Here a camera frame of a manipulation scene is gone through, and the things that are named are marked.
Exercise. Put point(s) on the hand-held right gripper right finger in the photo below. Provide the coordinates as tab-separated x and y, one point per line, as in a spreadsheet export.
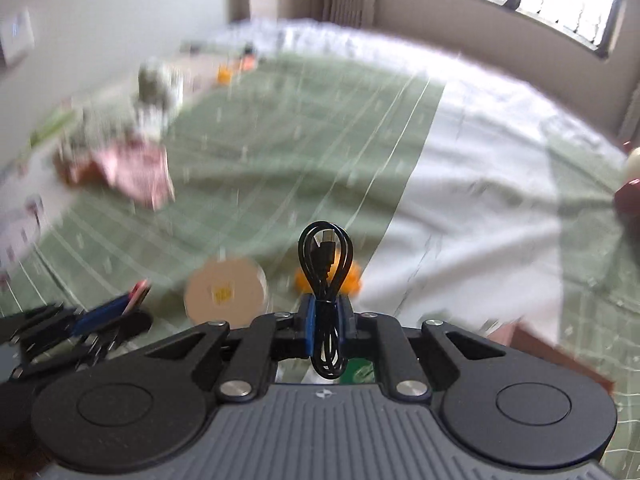
352	335

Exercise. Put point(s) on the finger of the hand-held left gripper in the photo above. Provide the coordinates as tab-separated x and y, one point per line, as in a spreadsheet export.
115	337
100	316

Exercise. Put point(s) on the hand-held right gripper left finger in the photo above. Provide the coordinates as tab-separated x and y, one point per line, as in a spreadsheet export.
310	327

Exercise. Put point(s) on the pink item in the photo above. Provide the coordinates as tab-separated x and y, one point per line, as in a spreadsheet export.
139	291

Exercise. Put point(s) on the orange plastic item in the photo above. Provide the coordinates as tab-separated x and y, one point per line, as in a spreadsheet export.
352	280

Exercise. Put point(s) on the plastic jar with brown label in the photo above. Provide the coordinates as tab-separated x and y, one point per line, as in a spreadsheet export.
225	292

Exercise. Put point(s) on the pink crumpled cloth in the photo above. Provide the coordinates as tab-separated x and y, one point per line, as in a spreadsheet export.
135	172

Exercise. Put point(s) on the pink cardboard box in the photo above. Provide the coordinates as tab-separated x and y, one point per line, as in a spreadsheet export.
550	355

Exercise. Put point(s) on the pale white plush toy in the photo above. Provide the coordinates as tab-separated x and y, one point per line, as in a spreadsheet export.
157	92

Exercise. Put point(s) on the small orange item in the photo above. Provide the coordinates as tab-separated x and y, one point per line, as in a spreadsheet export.
225	75

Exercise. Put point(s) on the cream round plush red feet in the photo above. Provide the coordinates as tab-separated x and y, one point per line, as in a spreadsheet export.
629	195

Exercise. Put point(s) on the white wall switch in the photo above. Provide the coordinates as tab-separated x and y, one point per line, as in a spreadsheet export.
16	35

